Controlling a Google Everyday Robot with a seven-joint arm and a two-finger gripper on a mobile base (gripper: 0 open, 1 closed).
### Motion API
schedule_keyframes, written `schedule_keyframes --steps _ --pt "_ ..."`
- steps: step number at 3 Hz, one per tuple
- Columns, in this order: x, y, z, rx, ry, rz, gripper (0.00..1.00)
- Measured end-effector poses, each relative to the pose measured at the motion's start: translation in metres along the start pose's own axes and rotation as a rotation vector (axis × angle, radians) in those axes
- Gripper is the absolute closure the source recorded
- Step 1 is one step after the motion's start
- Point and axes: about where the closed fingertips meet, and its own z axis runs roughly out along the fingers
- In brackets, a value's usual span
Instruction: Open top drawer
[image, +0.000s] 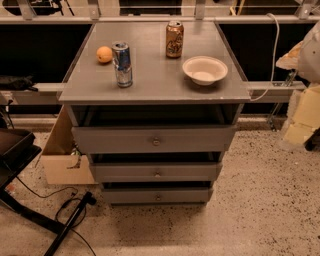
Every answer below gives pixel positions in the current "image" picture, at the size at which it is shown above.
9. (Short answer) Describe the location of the cardboard box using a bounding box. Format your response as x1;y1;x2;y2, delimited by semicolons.
40;107;95;185

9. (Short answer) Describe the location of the grey drawer cabinet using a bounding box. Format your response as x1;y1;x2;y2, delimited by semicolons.
60;22;250;191

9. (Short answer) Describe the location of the black chair base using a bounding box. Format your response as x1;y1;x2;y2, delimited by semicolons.
0;128;96;256

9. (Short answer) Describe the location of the white paper bowl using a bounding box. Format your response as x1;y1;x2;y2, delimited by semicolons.
182;56;228;86

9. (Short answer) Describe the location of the blue silver energy can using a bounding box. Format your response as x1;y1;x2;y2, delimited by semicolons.
112;41;133;88

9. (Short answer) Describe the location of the grey top drawer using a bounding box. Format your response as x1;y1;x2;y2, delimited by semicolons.
72;125;236;154

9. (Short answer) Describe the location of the metal railing frame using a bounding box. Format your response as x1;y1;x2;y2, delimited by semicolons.
0;0;320;105

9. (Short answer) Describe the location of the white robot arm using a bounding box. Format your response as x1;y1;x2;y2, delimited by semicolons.
276;22;320;146

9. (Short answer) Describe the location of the gold soda can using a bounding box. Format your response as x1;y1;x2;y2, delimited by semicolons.
166;21;184;58

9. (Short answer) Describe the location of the orange fruit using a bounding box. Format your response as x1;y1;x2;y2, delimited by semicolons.
96;46;112;64

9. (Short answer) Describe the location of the black floor cable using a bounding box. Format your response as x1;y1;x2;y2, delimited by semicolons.
14;175;98;256

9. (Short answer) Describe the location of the white cable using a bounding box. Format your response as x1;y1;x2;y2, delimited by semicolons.
250;12;281;102

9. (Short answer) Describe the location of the black bag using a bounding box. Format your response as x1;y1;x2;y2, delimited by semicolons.
0;75;37;91

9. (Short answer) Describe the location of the grey drawer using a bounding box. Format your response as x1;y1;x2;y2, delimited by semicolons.
90;163;222;183
72;125;236;154
102;188;213;204

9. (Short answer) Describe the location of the grey bottom drawer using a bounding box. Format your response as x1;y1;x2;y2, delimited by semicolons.
102;188;213;204

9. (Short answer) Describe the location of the grey middle drawer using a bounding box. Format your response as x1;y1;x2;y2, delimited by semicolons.
90;163;222;183

